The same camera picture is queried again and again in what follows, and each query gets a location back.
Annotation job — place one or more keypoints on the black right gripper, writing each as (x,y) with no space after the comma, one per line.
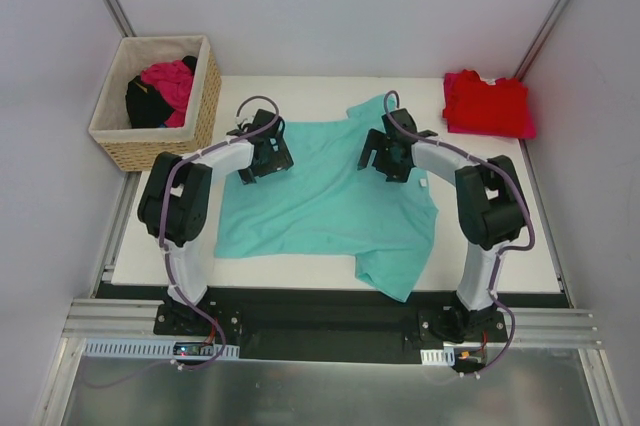
(382,156)

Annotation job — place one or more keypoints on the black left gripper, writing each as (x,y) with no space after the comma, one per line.
(270,162)

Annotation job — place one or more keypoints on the teal t shirt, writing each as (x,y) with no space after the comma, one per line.
(325,205)

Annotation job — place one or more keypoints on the red t shirt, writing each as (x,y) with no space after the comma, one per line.
(487,106)

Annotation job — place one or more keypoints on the wicker basket with liner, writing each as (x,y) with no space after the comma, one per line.
(135,149)

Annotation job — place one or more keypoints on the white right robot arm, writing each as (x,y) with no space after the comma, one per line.
(490,206)

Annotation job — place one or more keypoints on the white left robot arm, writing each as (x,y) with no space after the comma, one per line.
(175,201)

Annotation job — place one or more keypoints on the magenta t shirt in basket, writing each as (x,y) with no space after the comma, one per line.
(174,81)

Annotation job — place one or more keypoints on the black t shirt in basket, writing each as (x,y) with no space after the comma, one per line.
(145,106)

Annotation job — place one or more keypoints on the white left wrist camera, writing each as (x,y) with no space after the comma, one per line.
(243,126)

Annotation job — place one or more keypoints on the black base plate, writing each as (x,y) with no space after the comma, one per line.
(331,325)

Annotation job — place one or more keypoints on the right white cable duct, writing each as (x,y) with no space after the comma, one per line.
(438,357)

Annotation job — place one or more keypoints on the white cable duct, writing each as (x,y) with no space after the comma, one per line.
(438,357)
(158,349)

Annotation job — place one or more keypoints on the left white cable duct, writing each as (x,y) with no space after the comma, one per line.
(158,349)

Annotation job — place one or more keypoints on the right aluminium frame post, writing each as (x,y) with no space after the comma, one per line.
(541,37)

